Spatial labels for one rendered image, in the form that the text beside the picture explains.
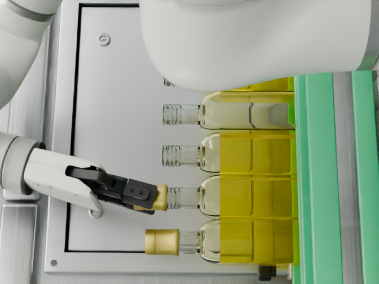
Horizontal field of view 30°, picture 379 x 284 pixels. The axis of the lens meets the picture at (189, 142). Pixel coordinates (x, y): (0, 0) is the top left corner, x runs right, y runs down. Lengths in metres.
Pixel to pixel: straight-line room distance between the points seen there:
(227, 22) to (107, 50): 0.72
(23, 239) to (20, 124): 0.18
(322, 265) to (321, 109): 0.18
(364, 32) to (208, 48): 0.10
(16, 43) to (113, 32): 0.24
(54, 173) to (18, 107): 0.25
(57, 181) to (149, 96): 0.27
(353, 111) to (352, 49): 0.38
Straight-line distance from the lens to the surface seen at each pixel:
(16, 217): 1.11
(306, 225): 0.89
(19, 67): 1.00
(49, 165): 0.93
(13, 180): 0.96
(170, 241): 0.92
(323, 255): 0.81
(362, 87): 0.87
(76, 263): 1.07
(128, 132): 1.11
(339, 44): 0.48
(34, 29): 0.88
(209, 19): 0.45
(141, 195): 0.92
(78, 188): 0.91
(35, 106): 1.15
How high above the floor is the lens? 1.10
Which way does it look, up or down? level
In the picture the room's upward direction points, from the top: 90 degrees counter-clockwise
